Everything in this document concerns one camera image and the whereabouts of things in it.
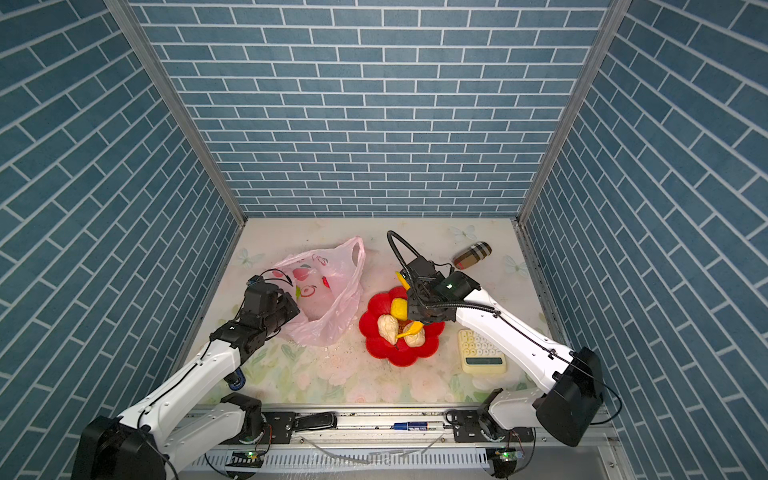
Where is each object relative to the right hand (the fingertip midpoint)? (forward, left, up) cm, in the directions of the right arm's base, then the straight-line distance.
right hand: (412, 307), depth 78 cm
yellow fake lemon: (+5, +4, -10) cm, 12 cm away
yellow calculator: (-6, -20, -15) cm, 25 cm away
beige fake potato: (-2, +7, -10) cm, 12 cm away
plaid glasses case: (+32, -23, -14) cm, 42 cm away
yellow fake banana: (-6, -1, +1) cm, 6 cm away
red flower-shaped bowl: (-8, +3, -13) cm, 15 cm away
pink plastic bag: (+11, +28, -9) cm, 31 cm away
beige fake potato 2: (-4, -1, -11) cm, 12 cm away
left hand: (+3, +33, -4) cm, 33 cm away
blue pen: (-25, -1, -15) cm, 29 cm away
